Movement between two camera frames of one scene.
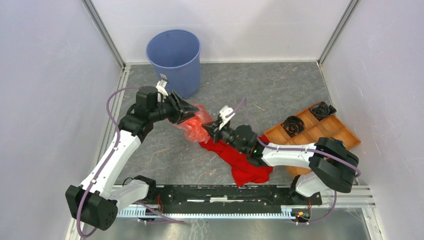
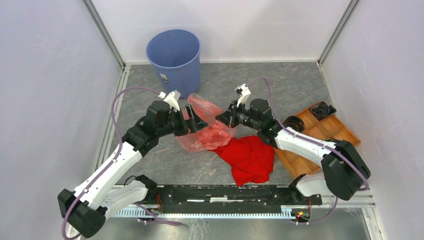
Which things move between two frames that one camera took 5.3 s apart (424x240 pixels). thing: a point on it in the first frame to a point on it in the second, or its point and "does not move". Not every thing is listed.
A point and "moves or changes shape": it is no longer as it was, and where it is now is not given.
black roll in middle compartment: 293,125 does not move
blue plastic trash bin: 176,55 does not move
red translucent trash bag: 194,128 moves or changes shape
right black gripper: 213,128 to 228,118
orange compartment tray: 331,127 does not move
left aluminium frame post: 104,32 does not move
